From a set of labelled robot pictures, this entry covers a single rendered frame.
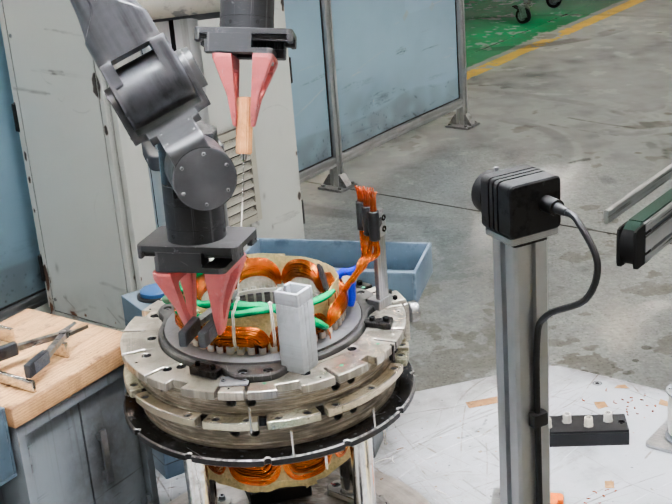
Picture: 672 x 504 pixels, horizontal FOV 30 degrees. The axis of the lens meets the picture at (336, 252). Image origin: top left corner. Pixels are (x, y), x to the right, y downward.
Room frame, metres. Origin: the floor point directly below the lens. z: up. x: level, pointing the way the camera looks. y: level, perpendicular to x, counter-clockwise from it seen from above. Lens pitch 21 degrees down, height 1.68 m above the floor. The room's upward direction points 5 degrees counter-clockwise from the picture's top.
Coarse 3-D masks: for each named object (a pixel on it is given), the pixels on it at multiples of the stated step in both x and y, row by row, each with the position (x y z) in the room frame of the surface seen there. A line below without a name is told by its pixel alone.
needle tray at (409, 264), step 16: (272, 240) 1.63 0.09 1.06; (288, 240) 1.63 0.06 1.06; (304, 240) 1.62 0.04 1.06; (320, 240) 1.61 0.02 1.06; (336, 240) 1.61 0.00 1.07; (352, 240) 1.60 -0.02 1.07; (304, 256) 1.62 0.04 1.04; (320, 256) 1.61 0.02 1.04; (336, 256) 1.61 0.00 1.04; (352, 256) 1.60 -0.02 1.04; (400, 256) 1.58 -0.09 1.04; (416, 256) 1.57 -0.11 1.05; (368, 272) 1.49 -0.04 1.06; (400, 272) 1.47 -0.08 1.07; (416, 272) 1.48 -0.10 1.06; (432, 272) 1.57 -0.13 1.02; (400, 288) 1.47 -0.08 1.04; (416, 288) 1.47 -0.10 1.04
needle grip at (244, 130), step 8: (240, 104) 1.29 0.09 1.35; (248, 104) 1.29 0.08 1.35; (240, 112) 1.28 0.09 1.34; (248, 112) 1.28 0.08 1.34; (240, 120) 1.28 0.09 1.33; (248, 120) 1.28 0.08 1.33; (240, 128) 1.28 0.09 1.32; (248, 128) 1.28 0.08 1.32; (240, 136) 1.28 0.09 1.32; (248, 136) 1.28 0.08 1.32; (240, 144) 1.27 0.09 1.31; (248, 144) 1.27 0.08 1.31; (240, 152) 1.27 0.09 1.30; (248, 152) 1.27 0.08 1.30
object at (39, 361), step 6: (36, 354) 1.25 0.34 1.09; (42, 354) 1.25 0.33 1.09; (48, 354) 1.26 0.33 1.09; (30, 360) 1.24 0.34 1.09; (36, 360) 1.24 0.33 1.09; (42, 360) 1.25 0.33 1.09; (48, 360) 1.26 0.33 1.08; (24, 366) 1.23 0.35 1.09; (30, 366) 1.23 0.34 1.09; (36, 366) 1.24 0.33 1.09; (42, 366) 1.25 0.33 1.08; (24, 372) 1.23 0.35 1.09; (30, 372) 1.22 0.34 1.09; (36, 372) 1.23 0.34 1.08
